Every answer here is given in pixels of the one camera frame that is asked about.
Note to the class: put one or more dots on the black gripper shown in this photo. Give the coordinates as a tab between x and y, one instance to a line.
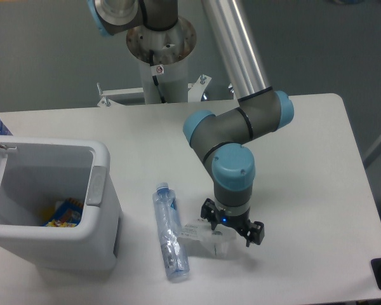
233	217

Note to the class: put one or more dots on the crushed clear plastic bottle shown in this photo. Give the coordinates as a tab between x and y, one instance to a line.
174	254

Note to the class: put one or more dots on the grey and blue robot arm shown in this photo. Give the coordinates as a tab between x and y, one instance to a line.
218	140

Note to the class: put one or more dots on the white plastic trash can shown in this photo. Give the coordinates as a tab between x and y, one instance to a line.
36	173

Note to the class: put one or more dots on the blue and yellow snack packet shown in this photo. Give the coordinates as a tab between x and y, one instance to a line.
68	213

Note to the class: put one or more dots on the white upright clamp bracket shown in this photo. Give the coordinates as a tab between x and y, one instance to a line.
231	88

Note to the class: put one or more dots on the white right frame bracket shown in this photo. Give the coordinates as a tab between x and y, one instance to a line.
197	90

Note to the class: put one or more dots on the white frame bracket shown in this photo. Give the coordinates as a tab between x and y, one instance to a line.
128	96
197	90

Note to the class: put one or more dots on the white left frame bracket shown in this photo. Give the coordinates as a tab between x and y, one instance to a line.
128	96

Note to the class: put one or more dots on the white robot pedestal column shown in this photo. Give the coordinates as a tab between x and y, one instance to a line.
163	60

